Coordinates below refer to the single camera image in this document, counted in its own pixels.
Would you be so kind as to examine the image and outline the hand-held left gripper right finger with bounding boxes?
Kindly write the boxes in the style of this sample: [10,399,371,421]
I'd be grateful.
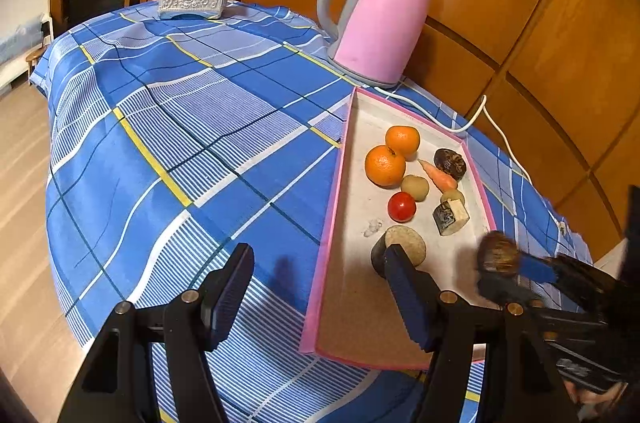
[382,244,581,423]

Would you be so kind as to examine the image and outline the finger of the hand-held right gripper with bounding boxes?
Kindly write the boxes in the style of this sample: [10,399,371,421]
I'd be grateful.
[517,253,618,309]
[477,278,601,329]

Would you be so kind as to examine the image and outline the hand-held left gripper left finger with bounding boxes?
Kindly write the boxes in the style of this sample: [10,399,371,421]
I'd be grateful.
[57,243,256,423]

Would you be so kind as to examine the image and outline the dark brown fruit half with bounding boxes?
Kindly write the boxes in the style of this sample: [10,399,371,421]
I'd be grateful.
[475,230,522,276]
[433,148,468,182]

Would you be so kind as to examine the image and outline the pink-rimmed white tray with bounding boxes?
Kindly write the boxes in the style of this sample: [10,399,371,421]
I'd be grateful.
[299,87,497,371]

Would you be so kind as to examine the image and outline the round beige-topped dark slice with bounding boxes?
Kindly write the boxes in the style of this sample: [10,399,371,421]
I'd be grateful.
[370,225,427,279]

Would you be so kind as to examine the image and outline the white chunk with dark rind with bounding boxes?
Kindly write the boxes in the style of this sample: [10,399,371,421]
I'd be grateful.
[432,198,471,236]

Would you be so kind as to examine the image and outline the red cherry tomato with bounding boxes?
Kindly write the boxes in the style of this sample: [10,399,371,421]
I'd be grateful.
[387,192,417,223]

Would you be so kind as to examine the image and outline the small carrot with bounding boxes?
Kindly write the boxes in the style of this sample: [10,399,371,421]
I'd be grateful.
[418,159,459,192]

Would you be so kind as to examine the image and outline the large orange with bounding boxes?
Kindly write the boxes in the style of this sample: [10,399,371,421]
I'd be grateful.
[364,145,407,188]

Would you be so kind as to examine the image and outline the small orange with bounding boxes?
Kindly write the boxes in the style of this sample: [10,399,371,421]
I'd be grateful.
[385,125,422,157]

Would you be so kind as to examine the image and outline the blue plaid tablecloth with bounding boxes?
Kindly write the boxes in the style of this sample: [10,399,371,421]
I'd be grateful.
[29,0,593,423]

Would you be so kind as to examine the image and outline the pink electric kettle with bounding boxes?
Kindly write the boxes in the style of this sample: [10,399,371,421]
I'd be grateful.
[316,0,435,90]

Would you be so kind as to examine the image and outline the small wooden stool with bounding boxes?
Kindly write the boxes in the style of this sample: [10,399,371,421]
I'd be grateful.
[25,45,51,76]

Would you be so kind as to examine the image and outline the white low furniture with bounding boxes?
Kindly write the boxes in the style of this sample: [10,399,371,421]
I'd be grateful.
[0,15,53,94]

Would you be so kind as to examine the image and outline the white power cord with plug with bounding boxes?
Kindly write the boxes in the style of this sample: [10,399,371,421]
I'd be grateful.
[372,85,568,236]

